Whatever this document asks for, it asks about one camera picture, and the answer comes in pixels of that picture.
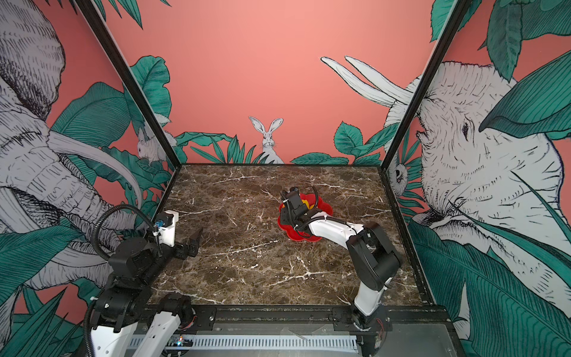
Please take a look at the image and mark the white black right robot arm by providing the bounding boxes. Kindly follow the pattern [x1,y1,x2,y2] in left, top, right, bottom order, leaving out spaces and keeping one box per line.
[278,187,402,331]

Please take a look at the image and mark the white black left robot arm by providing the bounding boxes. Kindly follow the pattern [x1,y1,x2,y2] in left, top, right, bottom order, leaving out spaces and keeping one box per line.
[83,229,203,356]

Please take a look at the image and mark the red flower-shaped fruit bowl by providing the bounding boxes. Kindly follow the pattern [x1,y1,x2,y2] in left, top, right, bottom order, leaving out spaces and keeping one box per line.
[277,193,333,242]

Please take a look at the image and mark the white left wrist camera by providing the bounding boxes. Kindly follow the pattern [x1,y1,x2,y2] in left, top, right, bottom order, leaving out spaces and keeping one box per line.
[153,211,179,247]

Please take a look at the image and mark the black corrugated cable hose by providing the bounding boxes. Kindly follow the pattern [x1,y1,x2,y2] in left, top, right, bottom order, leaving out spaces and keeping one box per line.
[92,204,157,260]

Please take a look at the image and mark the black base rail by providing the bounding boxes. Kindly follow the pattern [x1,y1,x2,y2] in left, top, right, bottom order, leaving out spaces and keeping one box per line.
[178,305,454,334]

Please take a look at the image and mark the white slotted cable duct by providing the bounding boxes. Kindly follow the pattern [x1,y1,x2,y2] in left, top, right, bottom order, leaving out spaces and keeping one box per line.
[159,335,359,353]

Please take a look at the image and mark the black corner frame post right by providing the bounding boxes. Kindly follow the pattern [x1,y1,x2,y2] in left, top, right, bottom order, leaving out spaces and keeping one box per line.
[380,0,474,170]

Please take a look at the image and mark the black corner frame post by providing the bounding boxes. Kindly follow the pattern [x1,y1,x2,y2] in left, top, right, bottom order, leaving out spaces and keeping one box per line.
[75,0,182,170]
[380,0,474,170]

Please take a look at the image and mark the black corner frame post left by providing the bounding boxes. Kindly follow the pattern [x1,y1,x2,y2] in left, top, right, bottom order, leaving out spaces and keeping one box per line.
[75,0,182,170]

